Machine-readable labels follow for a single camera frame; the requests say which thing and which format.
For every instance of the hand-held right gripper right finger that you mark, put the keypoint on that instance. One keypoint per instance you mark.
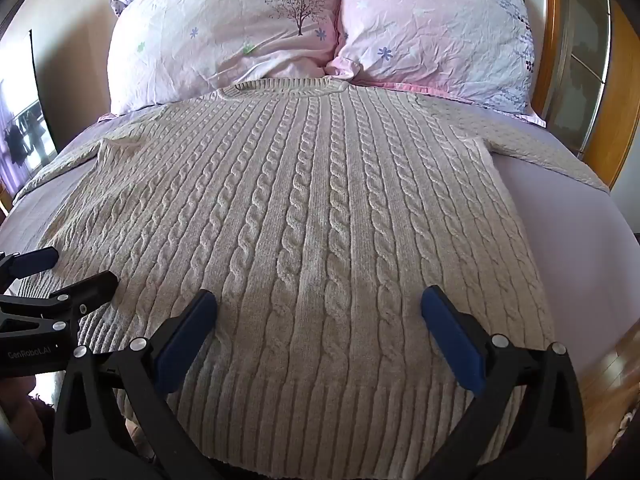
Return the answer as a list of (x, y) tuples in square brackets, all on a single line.
[(450, 333)]

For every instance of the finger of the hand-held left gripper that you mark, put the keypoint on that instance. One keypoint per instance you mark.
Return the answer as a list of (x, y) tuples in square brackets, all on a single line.
[(80, 287), (35, 259)]

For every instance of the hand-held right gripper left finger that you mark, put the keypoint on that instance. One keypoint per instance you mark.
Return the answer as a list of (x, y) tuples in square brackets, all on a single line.
[(186, 331)]

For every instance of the window with purple curtain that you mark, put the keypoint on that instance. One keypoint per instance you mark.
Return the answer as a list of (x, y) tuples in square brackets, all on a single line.
[(22, 135)]

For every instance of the pink tree-print pillow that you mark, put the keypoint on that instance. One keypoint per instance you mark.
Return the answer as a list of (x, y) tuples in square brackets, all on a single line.
[(225, 35)]

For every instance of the wooden headboard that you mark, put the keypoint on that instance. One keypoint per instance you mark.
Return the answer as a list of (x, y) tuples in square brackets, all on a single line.
[(580, 60)]

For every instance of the pink floral pillow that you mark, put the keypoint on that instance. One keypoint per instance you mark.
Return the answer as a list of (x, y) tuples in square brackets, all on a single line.
[(440, 30)]

